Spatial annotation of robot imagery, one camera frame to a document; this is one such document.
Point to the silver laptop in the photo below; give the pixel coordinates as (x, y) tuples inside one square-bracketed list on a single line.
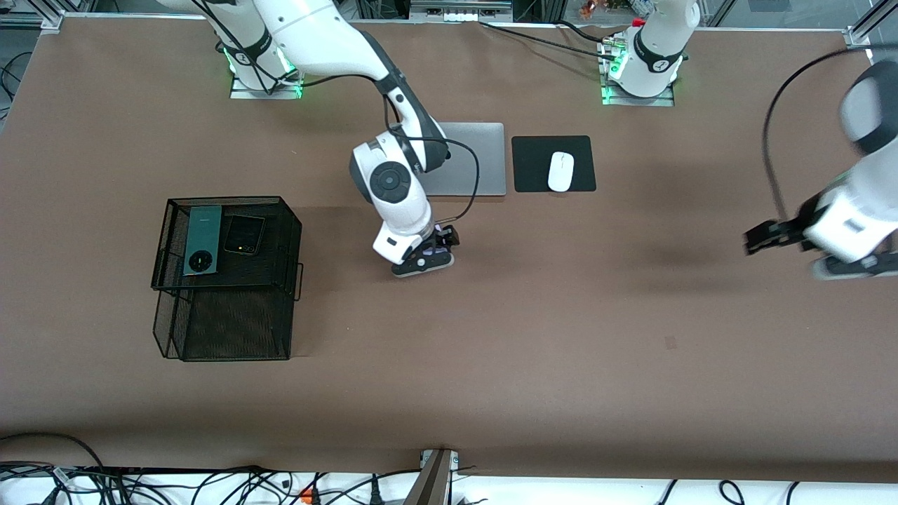
[(484, 161)]

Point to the grey metal camera bracket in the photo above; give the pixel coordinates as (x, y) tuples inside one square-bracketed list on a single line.
[(431, 484)]

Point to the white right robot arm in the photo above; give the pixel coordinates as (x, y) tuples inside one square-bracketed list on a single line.
[(316, 35)]

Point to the grey power strip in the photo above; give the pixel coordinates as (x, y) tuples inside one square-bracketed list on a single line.
[(459, 15)]

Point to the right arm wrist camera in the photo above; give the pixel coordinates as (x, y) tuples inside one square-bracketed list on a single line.
[(424, 264)]

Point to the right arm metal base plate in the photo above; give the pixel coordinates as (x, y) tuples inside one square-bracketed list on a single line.
[(280, 93)]

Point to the aluminium corner bracket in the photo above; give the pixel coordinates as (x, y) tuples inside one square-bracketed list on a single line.
[(857, 38), (53, 21)]

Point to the dark green smartphone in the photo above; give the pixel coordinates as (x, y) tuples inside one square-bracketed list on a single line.
[(203, 238)]

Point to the black mouse pad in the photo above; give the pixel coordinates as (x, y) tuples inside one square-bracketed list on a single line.
[(530, 165)]

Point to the white computer mouse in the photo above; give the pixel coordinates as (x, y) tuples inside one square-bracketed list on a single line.
[(560, 172)]

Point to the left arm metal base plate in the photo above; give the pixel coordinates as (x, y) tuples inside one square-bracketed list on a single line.
[(638, 102)]

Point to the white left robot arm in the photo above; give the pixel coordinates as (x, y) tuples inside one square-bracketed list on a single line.
[(652, 63)]

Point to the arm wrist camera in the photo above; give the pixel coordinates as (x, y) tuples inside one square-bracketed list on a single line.
[(856, 268), (424, 264)]

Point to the black flip phone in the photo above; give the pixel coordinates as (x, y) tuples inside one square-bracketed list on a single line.
[(243, 235)]

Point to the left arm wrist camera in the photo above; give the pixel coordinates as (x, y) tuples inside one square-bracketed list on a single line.
[(856, 268)]

